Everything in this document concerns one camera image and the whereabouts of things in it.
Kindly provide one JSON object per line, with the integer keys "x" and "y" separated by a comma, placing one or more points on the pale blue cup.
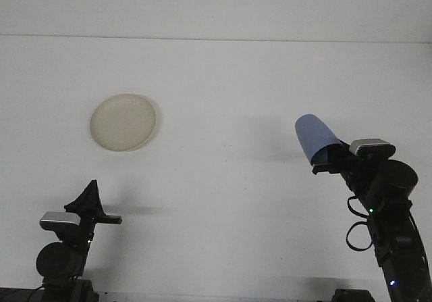
{"x": 314, "y": 133}

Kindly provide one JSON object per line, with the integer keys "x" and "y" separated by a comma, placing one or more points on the pale round plate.
{"x": 123, "y": 123}

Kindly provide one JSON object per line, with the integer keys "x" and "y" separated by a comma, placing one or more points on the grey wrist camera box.
{"x": 59, "y": 218}
{"x": 369, "y": 145}

